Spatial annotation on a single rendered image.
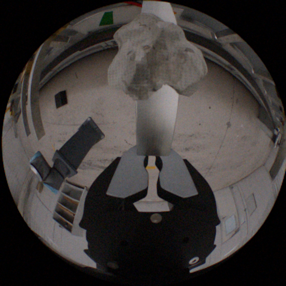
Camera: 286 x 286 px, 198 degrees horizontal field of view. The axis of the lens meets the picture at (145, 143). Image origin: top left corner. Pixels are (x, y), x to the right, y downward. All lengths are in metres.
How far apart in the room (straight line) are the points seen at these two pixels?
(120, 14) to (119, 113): 0.94
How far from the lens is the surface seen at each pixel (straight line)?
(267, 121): 2.46
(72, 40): 0.43
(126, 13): 0.29
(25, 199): 0.70
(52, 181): 0.78
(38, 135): 0.25
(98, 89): 1.06
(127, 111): 0.98
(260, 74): 0.53
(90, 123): 1.16
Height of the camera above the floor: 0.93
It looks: 56 degrees down
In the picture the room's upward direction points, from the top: 177 degrees counter-clockwise
